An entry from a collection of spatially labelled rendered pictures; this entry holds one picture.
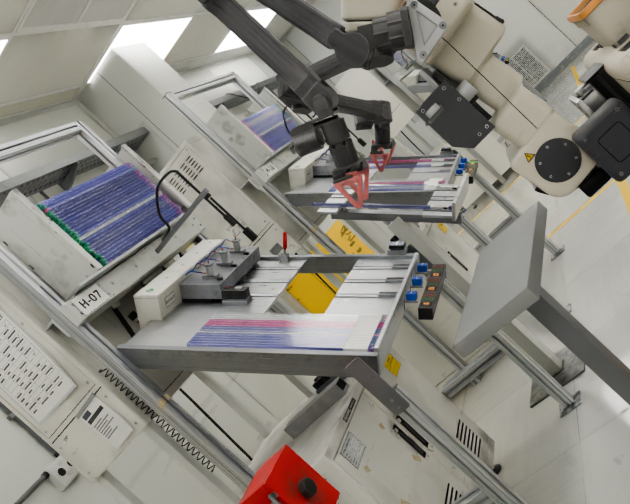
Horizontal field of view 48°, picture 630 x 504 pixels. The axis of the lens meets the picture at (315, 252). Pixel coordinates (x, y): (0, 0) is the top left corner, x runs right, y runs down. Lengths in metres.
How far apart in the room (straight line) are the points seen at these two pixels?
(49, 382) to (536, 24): 8.21
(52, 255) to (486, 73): 1.25
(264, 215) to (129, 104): 2.58
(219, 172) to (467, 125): 1.78
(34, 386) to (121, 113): 3.73
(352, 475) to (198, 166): 1.83
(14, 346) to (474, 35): 1.47
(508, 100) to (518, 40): 7.81
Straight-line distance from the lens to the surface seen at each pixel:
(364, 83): 6.68
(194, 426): 1.98
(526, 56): 9.60
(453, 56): 1.76
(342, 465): 1.93
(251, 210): 3.29
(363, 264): 2.32
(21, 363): 2.19
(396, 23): 1.60
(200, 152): 3.32
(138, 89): 5.59
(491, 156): 6.65
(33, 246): 2.14
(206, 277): 2.21
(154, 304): 2.11
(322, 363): 1.76
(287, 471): 1.49
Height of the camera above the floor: 1.05
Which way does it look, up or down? 2 degrees down
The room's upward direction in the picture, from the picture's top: 47 degrees counter-clockwise
